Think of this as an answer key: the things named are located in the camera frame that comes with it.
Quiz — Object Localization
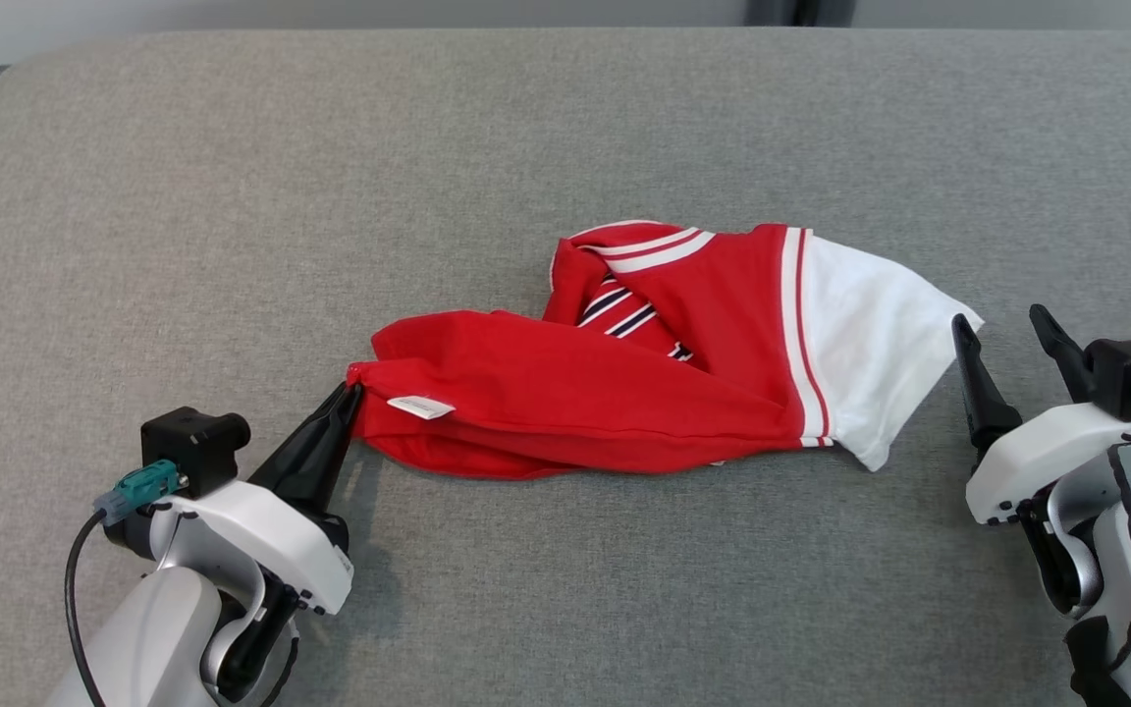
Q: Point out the red white jersey shirt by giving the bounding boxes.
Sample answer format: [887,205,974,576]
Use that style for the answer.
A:
[345,220,985,482]

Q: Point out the left teal plug cable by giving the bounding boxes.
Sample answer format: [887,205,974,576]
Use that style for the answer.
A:
[63,459,184,707]

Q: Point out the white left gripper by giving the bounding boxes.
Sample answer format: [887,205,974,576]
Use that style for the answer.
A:
[148,383,365,679]

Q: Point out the grey double partition post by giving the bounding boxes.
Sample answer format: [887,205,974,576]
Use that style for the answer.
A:
[744,0,858,28]

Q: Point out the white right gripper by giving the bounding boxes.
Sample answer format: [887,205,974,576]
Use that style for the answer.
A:
[951,303,1131,615]

